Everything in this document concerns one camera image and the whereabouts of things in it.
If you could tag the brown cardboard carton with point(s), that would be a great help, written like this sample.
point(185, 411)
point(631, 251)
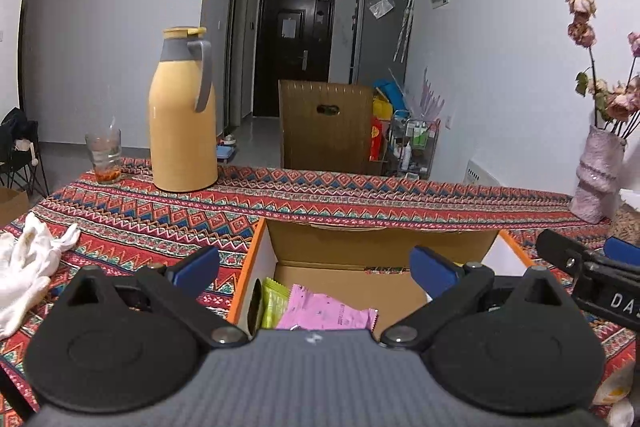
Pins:
point(12, 207)

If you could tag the dark entrance door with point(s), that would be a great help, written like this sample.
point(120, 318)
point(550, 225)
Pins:
point(310, 67)

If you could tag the yellow thermos jug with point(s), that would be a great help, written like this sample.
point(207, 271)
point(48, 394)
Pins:
point(182, 132)

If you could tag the yellow bag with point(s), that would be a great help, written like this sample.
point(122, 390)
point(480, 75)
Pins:
point(382, 109)

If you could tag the paper note on door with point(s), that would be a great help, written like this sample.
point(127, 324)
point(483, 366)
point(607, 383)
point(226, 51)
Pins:
point(288, 28)

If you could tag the black chair with clothes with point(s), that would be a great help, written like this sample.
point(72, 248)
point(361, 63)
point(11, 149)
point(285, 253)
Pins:
point(15, 132)

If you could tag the clear plastic bag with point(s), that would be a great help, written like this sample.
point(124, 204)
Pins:
point(381, 7)

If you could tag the white folded umbrella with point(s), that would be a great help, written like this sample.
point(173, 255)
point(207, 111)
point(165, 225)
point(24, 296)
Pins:
point(404, 32)

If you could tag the pink textured vase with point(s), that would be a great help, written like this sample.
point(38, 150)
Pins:
point(597, 177)

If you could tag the blue plastic bin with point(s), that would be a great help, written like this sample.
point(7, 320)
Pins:
point(392, 94)

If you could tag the clear drinking glass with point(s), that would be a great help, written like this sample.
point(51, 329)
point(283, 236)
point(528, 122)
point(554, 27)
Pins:
point(103, 157)

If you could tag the red patterned tablecloth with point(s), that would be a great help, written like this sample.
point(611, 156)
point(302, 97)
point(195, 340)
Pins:
point(150, 227)

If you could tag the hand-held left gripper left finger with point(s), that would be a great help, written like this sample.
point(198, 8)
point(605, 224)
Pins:
point(197, 265)

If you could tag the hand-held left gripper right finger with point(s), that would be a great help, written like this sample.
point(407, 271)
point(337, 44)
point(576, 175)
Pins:
point(432, 269)

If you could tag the purple dried grass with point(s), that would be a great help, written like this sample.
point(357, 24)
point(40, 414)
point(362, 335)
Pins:
point(431, 99)

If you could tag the pink snack packet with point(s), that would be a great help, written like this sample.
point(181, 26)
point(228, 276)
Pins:
point(325, 309)

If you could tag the grey refrigerator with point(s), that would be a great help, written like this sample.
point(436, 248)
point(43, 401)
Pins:
point(380, 52)

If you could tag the red gift box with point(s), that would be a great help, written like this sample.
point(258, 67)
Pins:
point(376, 139)

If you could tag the white cotton glove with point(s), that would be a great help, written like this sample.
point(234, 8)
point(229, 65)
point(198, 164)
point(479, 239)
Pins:
point(25, 267)

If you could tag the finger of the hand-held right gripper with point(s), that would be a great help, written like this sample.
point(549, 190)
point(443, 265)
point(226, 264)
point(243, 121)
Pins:
point(560, 249)
point(622, 251)

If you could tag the bunch of dried pink roses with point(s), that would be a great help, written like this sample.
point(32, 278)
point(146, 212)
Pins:
point(581, 32)

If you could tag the orange cardboard box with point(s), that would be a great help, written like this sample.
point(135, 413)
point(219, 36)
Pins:
point(350, 247)

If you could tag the green snack packet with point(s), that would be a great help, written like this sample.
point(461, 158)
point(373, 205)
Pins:
point(275, 304)

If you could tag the white wall heater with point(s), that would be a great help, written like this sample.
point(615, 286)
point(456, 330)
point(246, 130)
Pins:
point(480, 174)

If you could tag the grey interior door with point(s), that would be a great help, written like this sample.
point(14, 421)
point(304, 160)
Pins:
point(239, 57)

